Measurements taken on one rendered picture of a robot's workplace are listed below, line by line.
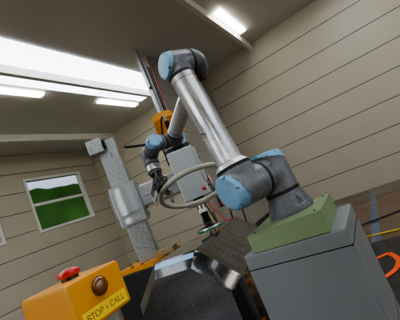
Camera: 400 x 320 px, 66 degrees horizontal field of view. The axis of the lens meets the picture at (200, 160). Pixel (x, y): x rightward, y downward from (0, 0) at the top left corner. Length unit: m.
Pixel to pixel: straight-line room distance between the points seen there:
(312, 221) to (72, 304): 0.84
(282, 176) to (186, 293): 1.10
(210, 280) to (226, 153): 0.99
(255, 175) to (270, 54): 6.38
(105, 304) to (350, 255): 0.84
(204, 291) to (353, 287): 1.04
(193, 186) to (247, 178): 1.30
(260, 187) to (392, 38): 6.23
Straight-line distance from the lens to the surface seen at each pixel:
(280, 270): 1.25
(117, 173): 3.18
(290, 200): 1.29
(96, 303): 0.57
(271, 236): 1.21
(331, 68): 7.15
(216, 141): 1.22
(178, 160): 2.46
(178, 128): 1.73
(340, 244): 1.17
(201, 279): 2.00
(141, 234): 3.14
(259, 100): 7.38
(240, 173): 1.17
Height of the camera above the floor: 1.12
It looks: 7 degrees up
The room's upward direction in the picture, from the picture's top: 23 degrees counter-clockwise
